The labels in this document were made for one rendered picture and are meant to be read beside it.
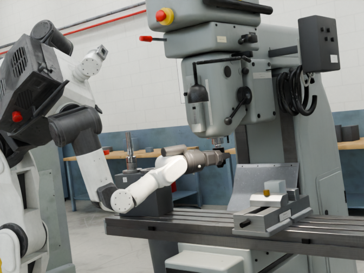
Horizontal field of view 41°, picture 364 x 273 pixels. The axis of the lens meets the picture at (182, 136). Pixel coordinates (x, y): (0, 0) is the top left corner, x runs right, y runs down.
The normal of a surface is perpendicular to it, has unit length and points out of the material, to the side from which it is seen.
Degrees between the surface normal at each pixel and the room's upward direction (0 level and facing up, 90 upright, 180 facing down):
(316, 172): 89
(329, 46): 90
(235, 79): 90
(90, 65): 115
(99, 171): 88
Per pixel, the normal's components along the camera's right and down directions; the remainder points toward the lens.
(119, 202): 0.55, -0.06
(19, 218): -0.36, 0.09
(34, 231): 0.89, -0.26
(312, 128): 0.78, -0.06
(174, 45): -0.62, 0.11
